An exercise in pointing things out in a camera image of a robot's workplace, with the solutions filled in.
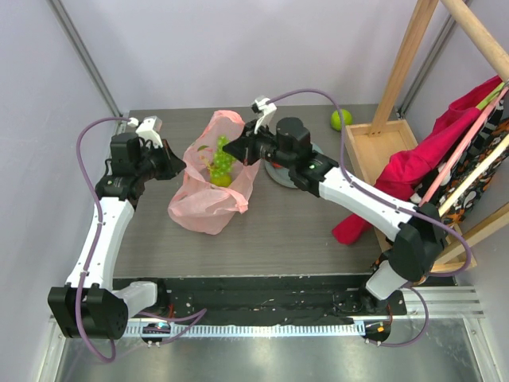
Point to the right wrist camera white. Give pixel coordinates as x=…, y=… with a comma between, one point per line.
x=265, y=109

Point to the green pear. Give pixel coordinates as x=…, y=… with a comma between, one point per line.
x=223, y=180

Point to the wooden upright post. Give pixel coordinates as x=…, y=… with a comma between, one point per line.
x=418, y=24

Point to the green grapes bunch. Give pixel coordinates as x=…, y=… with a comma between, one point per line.
x=222, y=162

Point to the green apple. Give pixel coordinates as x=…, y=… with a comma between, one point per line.
x=338, y=120

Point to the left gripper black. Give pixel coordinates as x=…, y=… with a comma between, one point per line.
x=172, y=165

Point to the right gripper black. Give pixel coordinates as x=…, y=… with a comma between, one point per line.
x=250, y=144

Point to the wooden round pole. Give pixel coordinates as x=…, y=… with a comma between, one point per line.
x=488, y=46

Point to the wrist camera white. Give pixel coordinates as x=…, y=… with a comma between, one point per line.
x=265, y=109
x=148, y=129

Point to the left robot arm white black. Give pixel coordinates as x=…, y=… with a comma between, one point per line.
x=87, y=302

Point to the white slotted cable duct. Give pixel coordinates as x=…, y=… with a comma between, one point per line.
x=157, y=329

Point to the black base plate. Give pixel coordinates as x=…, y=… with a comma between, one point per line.
x=278, y=300

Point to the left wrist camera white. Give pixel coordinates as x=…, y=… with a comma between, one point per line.
x=148, y=129

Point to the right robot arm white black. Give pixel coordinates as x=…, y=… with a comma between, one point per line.
x=416, y=240

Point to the magenta cloth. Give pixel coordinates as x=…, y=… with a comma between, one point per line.
x=409, y=173

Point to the aluminium frame rail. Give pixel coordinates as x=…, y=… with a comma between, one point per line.
x=72, y=33

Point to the pink plastic bag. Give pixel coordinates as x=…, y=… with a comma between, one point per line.
x=199, y=205

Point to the grey plate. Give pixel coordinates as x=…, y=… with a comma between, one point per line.
x=278, y=175

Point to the cream hanger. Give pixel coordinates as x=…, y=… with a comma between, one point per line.
x=477, y=172

